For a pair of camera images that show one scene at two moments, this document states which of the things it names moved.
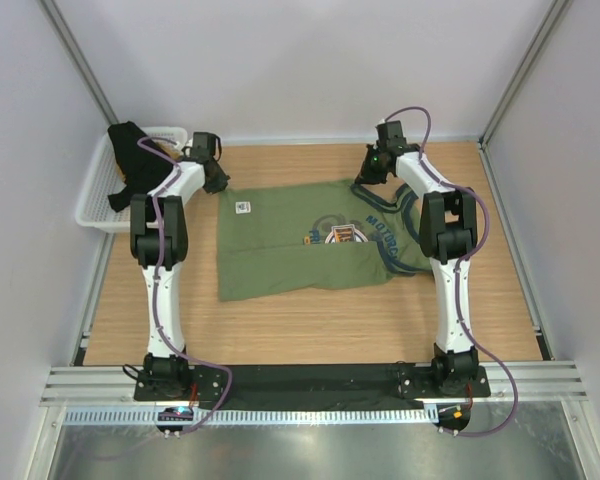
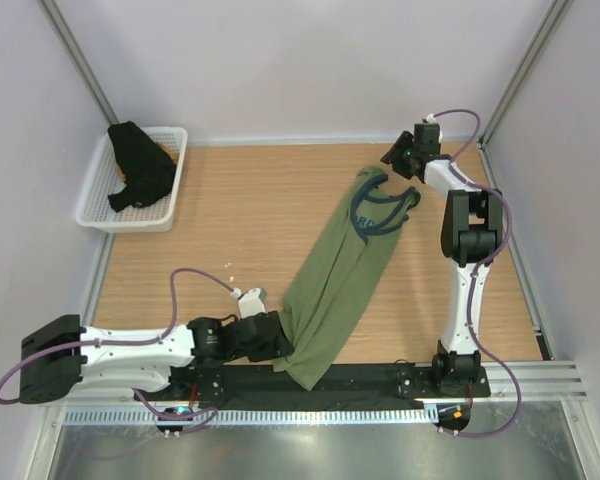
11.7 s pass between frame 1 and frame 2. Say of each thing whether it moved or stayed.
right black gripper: moved
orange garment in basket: stayed
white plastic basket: stayed
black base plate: stayed
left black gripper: moved
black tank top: stayed
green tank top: moved
